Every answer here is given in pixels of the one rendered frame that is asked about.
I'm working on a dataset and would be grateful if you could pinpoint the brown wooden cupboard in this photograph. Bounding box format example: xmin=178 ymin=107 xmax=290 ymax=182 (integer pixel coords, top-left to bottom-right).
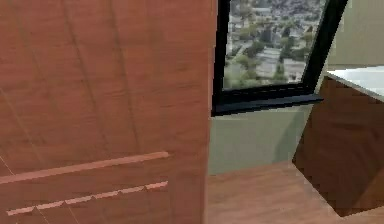
xmin=0 ymin=0 xmax=218 ymax=224

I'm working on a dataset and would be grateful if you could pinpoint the black framed window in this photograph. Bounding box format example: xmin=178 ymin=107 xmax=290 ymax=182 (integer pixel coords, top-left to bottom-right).
xmin=211 ymin=0 xmax=350 ymax=118

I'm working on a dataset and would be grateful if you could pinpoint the brown cabinet with white top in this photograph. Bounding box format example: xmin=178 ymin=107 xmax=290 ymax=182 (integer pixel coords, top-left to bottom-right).
xmin=291 ymin=65 xmax=384 ymax=218

